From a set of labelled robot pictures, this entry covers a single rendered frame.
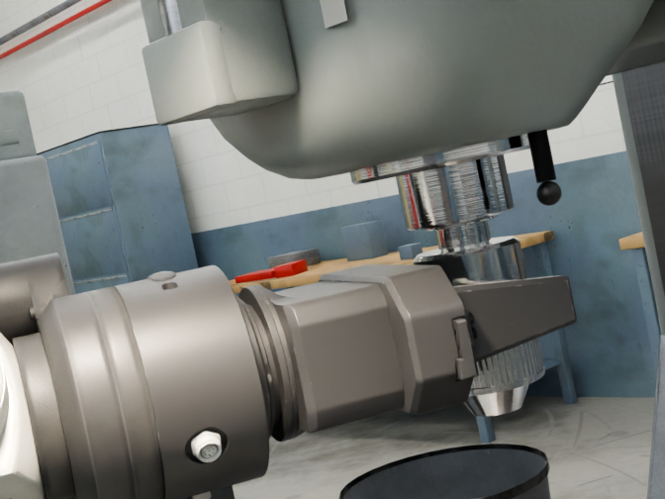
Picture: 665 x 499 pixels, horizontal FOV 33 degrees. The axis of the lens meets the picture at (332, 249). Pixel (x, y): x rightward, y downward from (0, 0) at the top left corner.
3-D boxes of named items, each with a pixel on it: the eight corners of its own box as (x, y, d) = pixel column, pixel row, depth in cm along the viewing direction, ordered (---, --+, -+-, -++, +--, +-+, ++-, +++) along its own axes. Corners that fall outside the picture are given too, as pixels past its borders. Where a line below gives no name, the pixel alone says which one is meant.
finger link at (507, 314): (571, 335, 48) (439, 368, 46) (557, 260, 47) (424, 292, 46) (591, 337, 46) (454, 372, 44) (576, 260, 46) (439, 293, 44)
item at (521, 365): (418, 398, 49) (395, 284, 49) (479, 370, 52) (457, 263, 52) (507, 396, 46) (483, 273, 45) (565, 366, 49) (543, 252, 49)
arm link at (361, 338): (449, 217, 42) (133, 284, 38) (499, 467, 42) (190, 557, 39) (345, 227, 54) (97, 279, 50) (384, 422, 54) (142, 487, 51)
